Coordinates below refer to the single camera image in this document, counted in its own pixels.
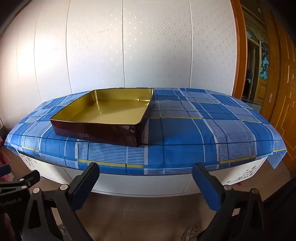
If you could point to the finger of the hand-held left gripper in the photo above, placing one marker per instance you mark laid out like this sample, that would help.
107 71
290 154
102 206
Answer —
29 179
4 170

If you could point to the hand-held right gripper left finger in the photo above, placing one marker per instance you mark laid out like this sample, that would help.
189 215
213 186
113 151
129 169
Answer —
89 179

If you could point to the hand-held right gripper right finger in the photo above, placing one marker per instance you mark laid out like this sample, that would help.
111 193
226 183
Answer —
208 185

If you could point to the gold metal tin box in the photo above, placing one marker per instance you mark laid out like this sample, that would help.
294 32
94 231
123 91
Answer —
111 111

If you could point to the red ruffled blanket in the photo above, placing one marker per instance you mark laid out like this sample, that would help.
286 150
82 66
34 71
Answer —
3 166

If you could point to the dark stand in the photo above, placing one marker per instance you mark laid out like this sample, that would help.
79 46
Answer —
2 134

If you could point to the white cabinet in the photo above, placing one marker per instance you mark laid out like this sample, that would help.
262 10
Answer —
138 185

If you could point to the grey patterned shoe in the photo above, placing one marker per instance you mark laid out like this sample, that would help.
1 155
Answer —
192 233

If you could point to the blue plaid cloth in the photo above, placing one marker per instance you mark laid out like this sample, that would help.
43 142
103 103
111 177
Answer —
196 129

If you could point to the carved wooden door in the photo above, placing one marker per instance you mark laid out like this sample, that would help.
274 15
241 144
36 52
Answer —
284 104

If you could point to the door with floral glass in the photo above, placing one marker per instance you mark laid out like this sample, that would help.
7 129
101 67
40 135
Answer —
263 64

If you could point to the wooden door frame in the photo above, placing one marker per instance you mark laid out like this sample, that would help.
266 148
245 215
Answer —
240 58

